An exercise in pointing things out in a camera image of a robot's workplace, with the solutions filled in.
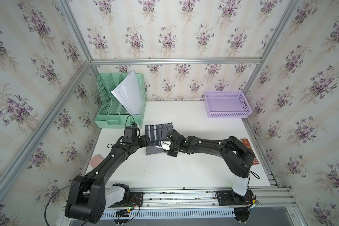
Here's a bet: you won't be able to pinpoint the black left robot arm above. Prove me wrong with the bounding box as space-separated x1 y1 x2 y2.
65 135 150 224

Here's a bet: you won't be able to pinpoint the pink eraser block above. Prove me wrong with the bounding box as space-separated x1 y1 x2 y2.
89 154 104 168

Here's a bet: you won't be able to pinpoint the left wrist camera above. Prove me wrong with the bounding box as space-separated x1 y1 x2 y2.
122 123 138 143

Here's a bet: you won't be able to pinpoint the small circuit board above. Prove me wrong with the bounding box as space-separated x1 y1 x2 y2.
115 210 131 218

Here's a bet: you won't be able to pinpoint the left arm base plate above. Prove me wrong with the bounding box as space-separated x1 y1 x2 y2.
110 192 144 208

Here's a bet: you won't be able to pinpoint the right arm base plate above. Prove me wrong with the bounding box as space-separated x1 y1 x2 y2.
215 189 260 208

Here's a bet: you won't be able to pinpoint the green mesh file organizer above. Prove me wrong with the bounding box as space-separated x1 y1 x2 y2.
95 73 147 129

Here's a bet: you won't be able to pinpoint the grey plaid pillowcase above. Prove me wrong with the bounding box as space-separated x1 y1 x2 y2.
145 122 173 155

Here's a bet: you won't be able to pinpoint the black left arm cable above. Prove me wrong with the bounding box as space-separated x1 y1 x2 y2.
44 175 97 226

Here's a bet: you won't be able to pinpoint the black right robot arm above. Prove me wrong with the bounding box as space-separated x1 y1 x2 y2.
167 130 255 197

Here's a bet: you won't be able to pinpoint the red rectangular packet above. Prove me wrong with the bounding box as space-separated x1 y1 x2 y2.
240 137 260 165

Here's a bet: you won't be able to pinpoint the white paper sheets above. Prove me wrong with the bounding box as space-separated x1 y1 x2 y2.
111 71 143 115

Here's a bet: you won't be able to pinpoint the purple plastic basket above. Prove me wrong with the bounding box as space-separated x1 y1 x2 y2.
204 91 252 119

